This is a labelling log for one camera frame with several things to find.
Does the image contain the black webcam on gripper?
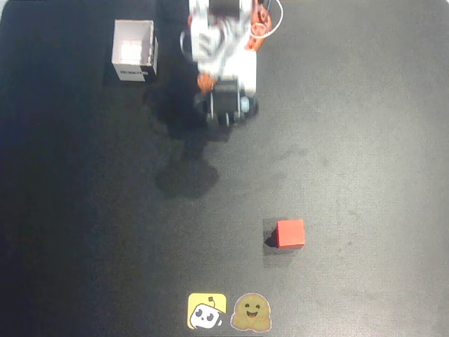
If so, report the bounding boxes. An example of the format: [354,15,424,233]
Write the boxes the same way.
[192,79,260,129]

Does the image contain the hugging face emoji sticker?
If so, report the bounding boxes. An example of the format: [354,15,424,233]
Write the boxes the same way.
[229,292,273,331]

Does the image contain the yellow robot sticker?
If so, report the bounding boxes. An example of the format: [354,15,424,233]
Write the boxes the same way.
[187,292,227,330]

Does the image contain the white red servo wires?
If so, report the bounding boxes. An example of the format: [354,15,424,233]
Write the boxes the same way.
[178,0,283,60]

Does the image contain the red cube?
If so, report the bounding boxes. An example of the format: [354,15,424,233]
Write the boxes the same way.
[275,218,305,249]

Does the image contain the white open cardboard box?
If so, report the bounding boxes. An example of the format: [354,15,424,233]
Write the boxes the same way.
[111,19,159,84]

